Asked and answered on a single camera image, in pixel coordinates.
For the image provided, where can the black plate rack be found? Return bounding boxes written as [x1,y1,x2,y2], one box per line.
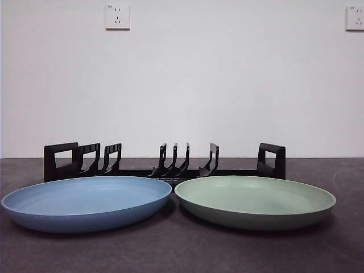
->
[43,142,287,183]

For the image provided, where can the white wall socket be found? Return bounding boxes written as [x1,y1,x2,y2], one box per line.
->
[346,5,364,32]
[106,4,131,31]

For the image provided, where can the green round plate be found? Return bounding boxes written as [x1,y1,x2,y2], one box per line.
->
[173,175,337,230]

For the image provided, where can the blue round plate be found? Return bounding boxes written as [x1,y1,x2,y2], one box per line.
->
[1,175,173,234]

